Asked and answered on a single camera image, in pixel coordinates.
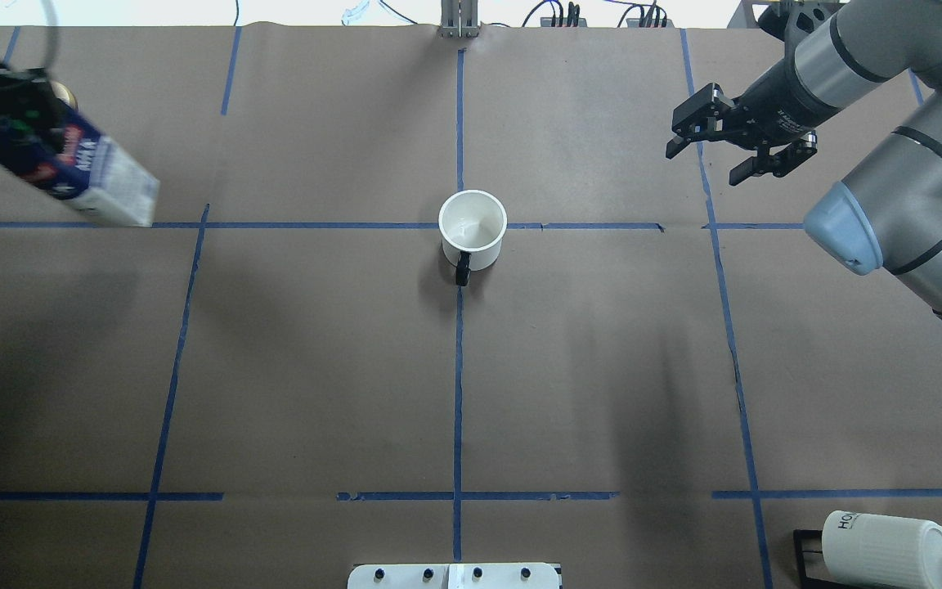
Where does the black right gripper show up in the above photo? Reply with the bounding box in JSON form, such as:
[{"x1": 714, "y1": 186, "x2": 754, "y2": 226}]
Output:
[{"x1": 666, "y1": 62, "x2": 818, "y2": 187}]

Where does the blue white milk carton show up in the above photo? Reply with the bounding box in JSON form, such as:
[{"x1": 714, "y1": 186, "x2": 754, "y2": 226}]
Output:
[{"x1": 0, "y1": 103, "x2": 159, "y2": 227}]

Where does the white mug black handle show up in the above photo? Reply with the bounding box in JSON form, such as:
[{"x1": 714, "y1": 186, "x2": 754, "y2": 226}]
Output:
[{"x1": 437, "y1": 190, "x2": 508, "y2": 287}]

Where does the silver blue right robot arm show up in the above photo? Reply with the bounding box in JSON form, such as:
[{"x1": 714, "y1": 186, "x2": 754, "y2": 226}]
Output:
[{"x1": 709, "y1": 1, "x2": 942, "y2": 321}]

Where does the white cup on rack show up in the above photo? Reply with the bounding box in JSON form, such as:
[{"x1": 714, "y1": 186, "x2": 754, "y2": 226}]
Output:
[{"x1": 821, "y1": 510, "x2": 942, "y2": 588}]

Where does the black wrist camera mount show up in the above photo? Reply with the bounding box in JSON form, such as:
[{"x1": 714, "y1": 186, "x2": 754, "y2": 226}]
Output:
[{"x1": 755, "y1": 1, "x2": 842, "y2": 46}]

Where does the black wire mug rack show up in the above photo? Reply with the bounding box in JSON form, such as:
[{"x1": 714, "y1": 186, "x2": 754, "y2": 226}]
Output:
[{"x1": 792, "y1": 528, "x2": 844, "y2": 588}]

